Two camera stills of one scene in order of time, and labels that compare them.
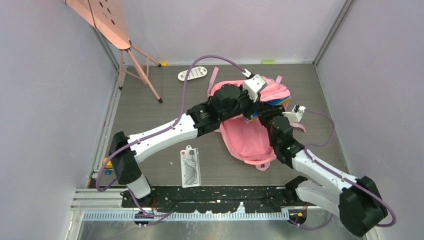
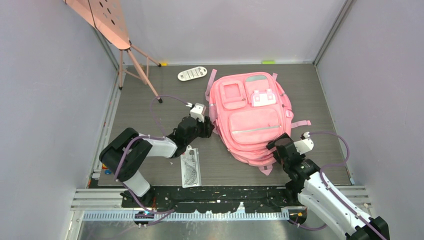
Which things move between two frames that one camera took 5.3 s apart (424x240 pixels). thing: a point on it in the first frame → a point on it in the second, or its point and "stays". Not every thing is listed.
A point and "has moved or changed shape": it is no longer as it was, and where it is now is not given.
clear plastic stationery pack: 190,167 stays
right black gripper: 266,113 → 270,145
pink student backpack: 249,140 has moved or changed shape
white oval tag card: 194,73 stays
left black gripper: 253,105 → 206,127
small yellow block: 109,168 stays
